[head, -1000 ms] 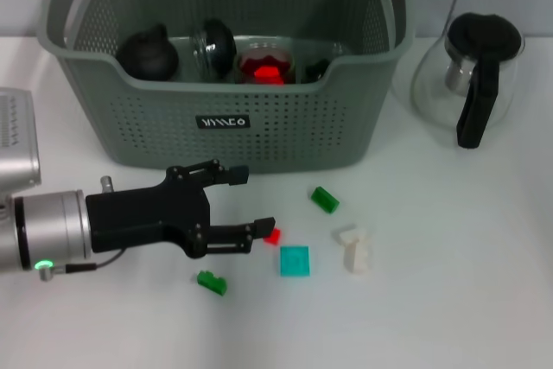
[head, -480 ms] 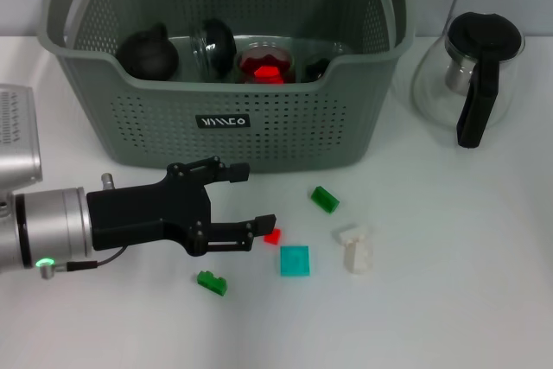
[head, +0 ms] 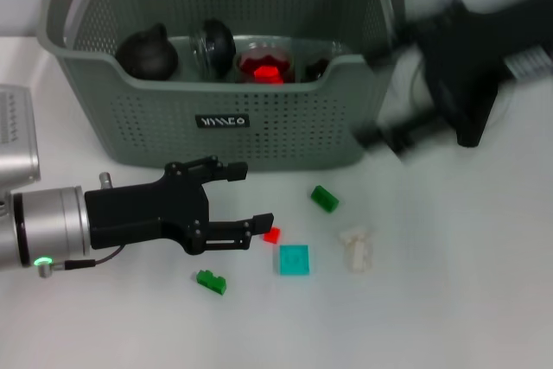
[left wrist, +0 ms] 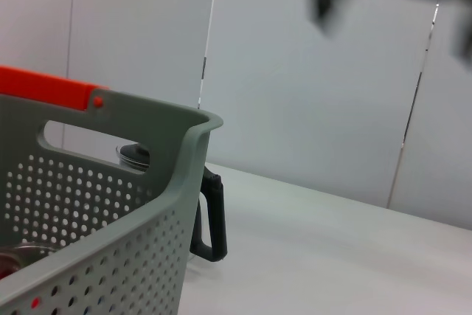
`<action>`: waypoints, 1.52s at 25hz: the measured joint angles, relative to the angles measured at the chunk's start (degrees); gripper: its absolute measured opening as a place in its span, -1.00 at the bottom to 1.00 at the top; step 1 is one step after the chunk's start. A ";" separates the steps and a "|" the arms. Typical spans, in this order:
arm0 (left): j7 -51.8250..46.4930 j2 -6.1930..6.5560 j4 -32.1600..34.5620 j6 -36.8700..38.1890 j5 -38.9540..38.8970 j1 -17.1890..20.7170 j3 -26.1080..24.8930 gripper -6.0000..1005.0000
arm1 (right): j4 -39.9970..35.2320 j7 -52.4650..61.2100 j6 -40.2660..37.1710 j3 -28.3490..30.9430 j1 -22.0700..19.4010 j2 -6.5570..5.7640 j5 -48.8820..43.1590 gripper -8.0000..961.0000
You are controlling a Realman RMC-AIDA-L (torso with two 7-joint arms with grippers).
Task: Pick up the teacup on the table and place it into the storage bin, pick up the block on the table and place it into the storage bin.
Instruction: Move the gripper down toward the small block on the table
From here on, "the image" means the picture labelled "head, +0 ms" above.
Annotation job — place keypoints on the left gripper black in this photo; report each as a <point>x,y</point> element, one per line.
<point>142,213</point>

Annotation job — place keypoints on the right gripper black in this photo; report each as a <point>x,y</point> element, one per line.
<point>475,40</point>

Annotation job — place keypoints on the small red toy brick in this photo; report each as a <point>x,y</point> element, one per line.
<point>272,237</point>

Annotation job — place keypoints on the long green toy brick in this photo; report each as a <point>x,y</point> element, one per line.
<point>325,200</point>

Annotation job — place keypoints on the teal square brick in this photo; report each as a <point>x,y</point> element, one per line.
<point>294,261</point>

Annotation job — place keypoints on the glass teacup black base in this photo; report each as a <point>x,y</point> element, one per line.
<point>242,71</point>
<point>218,47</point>
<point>317,70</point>

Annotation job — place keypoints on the small green toy brick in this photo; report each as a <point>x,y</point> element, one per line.
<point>211,281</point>

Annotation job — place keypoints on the tall white toy brick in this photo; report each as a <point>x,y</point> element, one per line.
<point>358,258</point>

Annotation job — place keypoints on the dark red brick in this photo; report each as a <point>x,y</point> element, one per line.
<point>263,60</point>

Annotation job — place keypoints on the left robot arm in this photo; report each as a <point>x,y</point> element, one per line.
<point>47,226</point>

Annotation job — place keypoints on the grey-green perforated storage basket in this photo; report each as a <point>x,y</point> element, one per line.
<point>173,140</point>

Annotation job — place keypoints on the glass teapot black lid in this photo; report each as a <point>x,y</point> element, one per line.
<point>471,140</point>

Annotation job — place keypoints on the black clay teapot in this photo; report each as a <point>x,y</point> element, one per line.
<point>147,55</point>

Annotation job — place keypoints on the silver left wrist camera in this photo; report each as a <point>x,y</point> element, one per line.
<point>17,144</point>

